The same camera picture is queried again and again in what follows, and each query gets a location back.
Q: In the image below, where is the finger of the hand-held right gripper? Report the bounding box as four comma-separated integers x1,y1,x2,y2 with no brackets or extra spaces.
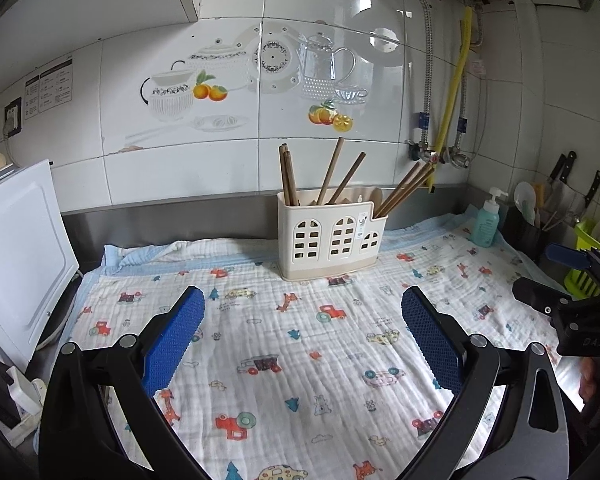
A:
546,242,600,281
511,277,581,317

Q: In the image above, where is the green dish rack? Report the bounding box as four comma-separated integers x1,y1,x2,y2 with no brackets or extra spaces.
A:
565,220,600,298

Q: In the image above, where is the white notice sticker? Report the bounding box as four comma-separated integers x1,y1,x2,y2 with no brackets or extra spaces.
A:
24,58,74,120

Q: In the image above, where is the tableware tile decal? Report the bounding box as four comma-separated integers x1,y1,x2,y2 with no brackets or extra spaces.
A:
140,23,371,133

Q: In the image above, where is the valve with red handle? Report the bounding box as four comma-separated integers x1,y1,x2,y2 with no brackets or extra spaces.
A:
407,140,438,163

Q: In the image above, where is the white plastic spoon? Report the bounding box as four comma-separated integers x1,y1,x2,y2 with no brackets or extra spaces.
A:
512,181,538,226

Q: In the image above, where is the yellow gas hose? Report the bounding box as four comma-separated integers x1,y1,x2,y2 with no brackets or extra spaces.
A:
426,5,476,193

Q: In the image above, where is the metal pipe valve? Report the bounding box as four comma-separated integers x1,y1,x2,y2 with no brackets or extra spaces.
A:
445,145,473,168

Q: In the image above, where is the pile of wooden chopsticks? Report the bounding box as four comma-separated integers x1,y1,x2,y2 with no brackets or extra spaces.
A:
285,149,437,221

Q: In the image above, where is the wooden chopstick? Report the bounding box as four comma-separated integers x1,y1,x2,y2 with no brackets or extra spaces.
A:
316,136,346,207
372,160,428,218
279,144,292,207
377,165,437,220

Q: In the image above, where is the cream plastic utensil holder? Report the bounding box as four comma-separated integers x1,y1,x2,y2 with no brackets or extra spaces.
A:
277,187,383,282

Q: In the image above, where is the wall socket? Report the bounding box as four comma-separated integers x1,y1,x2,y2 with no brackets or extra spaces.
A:
4,97,23,137

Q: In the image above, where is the black handled cleaver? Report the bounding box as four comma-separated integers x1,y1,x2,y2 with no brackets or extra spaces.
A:
542,154,568,206

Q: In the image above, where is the cartoon printed white cloth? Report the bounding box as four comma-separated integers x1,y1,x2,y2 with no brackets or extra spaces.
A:
60,212,581,480

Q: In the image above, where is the white appliance lid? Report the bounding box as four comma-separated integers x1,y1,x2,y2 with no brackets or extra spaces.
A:
0,159,81,373

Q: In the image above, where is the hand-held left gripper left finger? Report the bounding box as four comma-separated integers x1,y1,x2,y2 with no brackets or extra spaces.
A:
39,286,206,480

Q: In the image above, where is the black utensil container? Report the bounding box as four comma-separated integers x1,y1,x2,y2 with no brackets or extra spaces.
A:
505,205,556,266

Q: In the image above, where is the teal soap pump bottle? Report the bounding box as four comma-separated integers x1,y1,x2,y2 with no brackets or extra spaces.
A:
470,187,510,248

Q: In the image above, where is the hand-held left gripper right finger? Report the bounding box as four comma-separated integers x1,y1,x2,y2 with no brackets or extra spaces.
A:
401,286,567,480

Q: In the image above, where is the person's right hand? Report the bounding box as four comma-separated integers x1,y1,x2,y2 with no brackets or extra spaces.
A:
577,357,600,401

